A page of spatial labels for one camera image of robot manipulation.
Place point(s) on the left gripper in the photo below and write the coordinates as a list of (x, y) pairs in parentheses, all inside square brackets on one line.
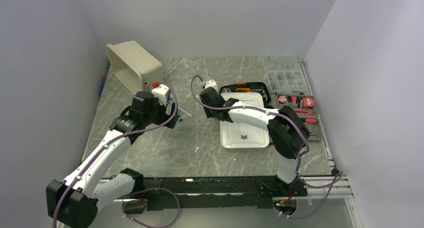
[(165, 117)]

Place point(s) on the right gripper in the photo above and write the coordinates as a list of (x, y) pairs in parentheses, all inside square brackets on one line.
[(208, 113)]

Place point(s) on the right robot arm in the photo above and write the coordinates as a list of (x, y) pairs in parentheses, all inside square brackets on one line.
[(286, 129)]

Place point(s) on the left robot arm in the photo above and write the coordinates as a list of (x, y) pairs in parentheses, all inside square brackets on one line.
[(76, 200)]

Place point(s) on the white tray lid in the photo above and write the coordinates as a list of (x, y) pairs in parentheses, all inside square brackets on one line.
[(240, 135)]

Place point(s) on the black orange tool case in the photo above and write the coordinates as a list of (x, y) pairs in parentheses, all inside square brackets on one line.
[(245, 87)]

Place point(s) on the beige plastic bin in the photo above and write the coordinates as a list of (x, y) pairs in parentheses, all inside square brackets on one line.
[(134, 66)]

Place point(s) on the blue red pens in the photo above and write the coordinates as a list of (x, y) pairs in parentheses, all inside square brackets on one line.
[(103, 81)]

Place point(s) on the clear compartment organizer box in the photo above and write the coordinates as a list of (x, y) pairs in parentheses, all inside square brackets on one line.
[(285, 74)]

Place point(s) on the grey tool tray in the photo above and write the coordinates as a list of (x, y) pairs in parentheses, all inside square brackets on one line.
[(295, 102)]

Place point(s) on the red tape measure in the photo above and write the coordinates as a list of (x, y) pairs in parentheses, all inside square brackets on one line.
[(308, 102)]

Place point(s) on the red utility knife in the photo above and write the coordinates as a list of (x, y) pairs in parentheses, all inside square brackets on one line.
[(304, 112)]

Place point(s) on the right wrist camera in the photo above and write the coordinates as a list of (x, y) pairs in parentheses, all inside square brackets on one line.
[(211, 84)]

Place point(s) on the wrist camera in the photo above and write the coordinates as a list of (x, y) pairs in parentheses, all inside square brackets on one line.
[(211, 84), (161, 92)]

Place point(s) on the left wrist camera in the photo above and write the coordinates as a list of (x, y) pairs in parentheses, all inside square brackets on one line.
[(161, 92)]

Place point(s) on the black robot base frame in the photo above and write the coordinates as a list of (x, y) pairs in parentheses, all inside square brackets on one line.
[(162, 193)]

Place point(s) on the red handled screwdriver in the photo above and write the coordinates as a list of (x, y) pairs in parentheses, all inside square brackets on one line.
[(309, 120)]

